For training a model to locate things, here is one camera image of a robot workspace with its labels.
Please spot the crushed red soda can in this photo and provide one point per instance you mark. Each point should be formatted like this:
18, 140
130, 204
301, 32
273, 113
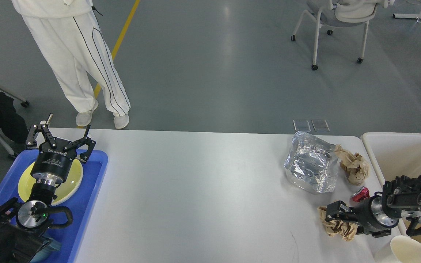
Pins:
360, 195

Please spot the teal green mug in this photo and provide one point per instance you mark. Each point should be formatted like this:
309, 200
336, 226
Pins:
46, 251

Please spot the floor socket cover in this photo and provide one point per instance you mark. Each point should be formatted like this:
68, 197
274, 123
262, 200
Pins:
320, 125
302, 125

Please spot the aluminium foil tray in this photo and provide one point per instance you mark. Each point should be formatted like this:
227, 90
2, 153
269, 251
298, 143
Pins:
312, 164

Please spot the person in white tracksuit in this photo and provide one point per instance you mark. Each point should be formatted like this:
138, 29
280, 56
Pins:
70, 39

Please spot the white paper cup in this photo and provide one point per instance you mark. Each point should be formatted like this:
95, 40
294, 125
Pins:
400, 249

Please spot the person in black trousers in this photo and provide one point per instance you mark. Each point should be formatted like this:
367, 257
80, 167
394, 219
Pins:
12, 124

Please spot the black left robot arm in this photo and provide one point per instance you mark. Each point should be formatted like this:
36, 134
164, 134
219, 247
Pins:
23, 225

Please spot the yellow plastic plate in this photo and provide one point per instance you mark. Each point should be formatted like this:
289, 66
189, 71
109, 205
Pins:
26, 181

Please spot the blue plastic tray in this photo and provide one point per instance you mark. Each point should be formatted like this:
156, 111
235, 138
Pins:
81, 203

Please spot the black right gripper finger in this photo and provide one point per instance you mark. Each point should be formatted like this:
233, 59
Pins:
377, 234
339, 210

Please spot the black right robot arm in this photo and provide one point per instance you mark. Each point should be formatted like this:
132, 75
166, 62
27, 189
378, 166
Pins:
401, 198

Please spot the white plastic bin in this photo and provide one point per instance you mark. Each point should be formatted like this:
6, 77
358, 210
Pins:
394, 154

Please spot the left floor socket cover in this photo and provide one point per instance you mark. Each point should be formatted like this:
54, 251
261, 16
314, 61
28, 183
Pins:
302, 125

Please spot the right floor socket cover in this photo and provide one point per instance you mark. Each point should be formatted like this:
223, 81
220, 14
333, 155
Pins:
320, 125

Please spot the brown paper ball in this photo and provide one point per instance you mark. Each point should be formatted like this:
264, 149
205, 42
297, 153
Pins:
356, 167

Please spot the white grey office chair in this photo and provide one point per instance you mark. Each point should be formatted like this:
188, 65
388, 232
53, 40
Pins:
340, 14

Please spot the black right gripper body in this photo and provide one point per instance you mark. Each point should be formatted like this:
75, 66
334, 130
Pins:
371, 216

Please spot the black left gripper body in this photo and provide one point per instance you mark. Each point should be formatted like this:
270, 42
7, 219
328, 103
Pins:
53, 163

